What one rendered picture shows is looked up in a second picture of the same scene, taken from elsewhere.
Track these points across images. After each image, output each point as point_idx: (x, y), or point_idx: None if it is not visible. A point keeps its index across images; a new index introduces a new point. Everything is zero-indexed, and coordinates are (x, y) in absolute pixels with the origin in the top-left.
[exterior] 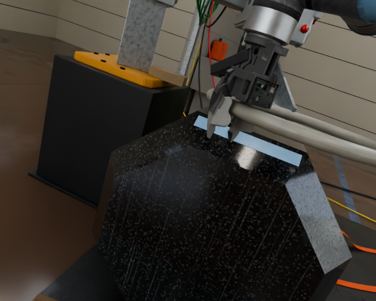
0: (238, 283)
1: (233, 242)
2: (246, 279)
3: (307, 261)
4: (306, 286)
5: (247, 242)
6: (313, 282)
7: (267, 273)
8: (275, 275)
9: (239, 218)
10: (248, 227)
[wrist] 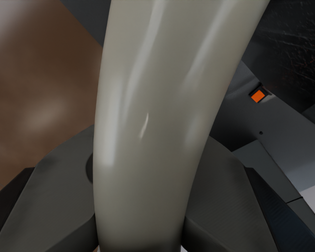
0: (253, 51)
1: (263, 36)
2: (261, 58)
3: None
4: (300, 110)
5: (276, 53)
6: (307, 117)
7: (278, 76)
8: (283, 84)
9: (281, 36)
10: (285, 51)
